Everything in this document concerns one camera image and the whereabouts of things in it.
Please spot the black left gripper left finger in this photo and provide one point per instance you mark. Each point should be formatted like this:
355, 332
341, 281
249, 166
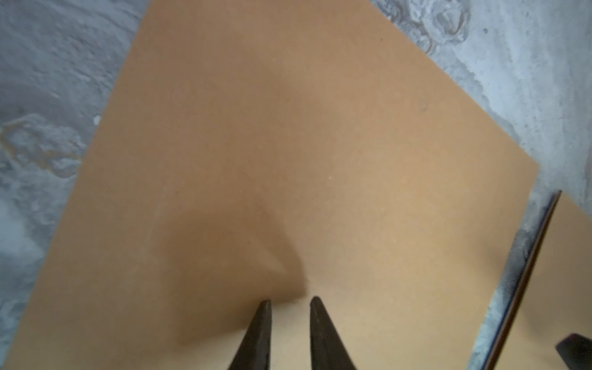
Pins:
254, 352

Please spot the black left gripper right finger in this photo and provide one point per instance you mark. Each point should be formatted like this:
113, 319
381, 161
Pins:
327, 349

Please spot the brown kraft file bag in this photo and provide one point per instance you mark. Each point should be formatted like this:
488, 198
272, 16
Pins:
278, 150

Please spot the middle brown file bag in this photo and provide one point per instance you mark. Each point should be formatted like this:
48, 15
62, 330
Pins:
547, 324

